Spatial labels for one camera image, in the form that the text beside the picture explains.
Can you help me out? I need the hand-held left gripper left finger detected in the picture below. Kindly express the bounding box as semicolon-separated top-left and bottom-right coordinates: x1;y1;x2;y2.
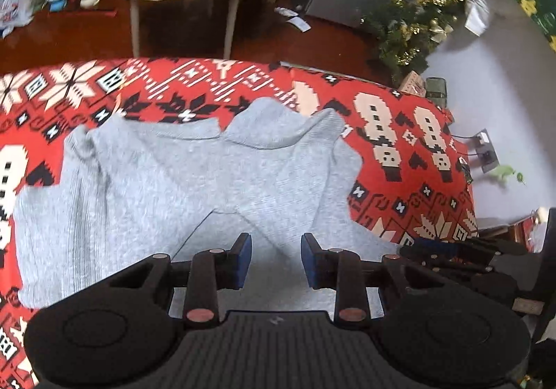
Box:
101;233;253;330

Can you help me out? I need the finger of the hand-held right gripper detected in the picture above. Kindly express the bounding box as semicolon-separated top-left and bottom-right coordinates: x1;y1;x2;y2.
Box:
419;259;496;274
400;238;496;259

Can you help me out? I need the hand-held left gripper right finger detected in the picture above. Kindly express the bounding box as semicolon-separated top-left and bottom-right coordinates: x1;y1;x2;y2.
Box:
301;233;439;329

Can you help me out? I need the grey knit shirt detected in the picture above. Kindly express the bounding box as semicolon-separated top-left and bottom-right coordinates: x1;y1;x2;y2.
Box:
13;97;400;311

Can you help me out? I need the red patterned blanket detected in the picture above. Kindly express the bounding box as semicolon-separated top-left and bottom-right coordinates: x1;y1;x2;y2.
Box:
0;58;479;389

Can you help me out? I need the wooden side cabinet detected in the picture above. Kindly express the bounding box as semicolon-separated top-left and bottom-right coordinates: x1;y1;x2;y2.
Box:
478;215;543;251

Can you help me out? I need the green plant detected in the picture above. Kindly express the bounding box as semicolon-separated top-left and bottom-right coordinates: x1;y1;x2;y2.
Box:
489;165;527;187

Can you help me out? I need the wrapped gift box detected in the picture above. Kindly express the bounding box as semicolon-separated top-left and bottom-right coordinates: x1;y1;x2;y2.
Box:
399;71;425;96

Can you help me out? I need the small Christmas tree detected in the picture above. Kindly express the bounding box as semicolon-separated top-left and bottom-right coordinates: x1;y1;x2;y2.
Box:
360;0;474;77

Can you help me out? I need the white hanging bag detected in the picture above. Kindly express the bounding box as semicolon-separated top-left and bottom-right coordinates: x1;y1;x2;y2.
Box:
464;0;491;35

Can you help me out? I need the paper scrap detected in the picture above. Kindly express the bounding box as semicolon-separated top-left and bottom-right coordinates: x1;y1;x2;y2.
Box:
275;7;312;32

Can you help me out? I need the beige chair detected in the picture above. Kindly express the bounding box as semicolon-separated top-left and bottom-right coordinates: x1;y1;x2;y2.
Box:
128;0;246;60

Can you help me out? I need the printed plastic bag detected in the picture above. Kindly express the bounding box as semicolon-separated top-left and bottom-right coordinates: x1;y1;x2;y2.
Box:
0;0;22;38

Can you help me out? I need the wall socket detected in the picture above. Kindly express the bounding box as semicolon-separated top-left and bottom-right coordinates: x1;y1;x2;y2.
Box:
475;129;499;173

